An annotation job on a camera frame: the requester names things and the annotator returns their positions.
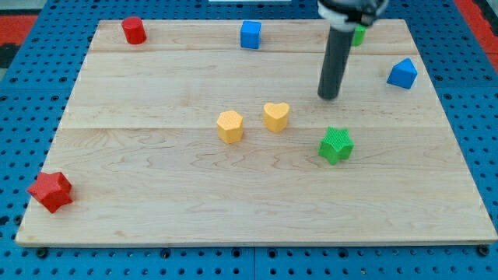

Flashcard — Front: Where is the yellow heart block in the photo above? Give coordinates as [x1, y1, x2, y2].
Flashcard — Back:
[263, 103, 290, 132]

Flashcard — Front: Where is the blue triangular prism block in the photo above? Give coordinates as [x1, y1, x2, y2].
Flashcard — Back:
[387, 58, 418, 89]

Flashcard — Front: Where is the red star block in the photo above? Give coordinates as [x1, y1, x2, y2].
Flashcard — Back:
[27, 172, 73, 213]

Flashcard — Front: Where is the blue cube block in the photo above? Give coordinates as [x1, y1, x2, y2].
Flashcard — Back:
[240, 20, 261, 50]

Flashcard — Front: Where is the green star block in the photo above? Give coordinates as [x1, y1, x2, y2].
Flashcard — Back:
[318, 127, 355, 165]

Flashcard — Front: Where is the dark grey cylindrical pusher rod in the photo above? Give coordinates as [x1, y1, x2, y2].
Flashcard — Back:
[317, 27, 355, 100]

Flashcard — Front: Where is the yellow hexagon block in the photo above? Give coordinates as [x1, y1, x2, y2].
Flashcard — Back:
[216, 110, 244, 144]

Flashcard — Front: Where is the red cylinder block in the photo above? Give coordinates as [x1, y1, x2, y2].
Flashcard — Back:
[121, 16, 147, 44]

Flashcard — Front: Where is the green block behind rod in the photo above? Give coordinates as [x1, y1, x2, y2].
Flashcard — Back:
[352, 25, 366, 47]

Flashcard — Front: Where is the light wooden board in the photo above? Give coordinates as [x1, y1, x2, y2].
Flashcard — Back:
[16, 19, 497, 248]

